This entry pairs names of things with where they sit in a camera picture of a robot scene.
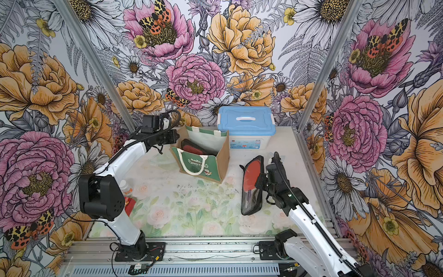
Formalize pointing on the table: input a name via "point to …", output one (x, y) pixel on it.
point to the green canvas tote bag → (211, 168)
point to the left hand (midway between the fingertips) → (178, 140)
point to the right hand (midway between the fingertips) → (258, 181)
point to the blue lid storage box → (249, 127)
